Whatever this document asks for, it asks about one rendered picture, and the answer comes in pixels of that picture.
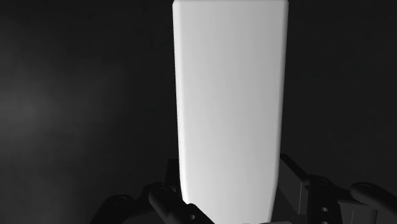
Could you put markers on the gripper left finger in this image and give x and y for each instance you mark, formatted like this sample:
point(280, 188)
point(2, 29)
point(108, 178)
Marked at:
point(161, 198)

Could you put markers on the white rounded block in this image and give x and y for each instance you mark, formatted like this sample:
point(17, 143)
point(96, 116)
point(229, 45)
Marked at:
point(229, 108)

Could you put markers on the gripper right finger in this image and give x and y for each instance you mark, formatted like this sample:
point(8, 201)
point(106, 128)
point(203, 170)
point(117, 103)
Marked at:
point(322, 198)

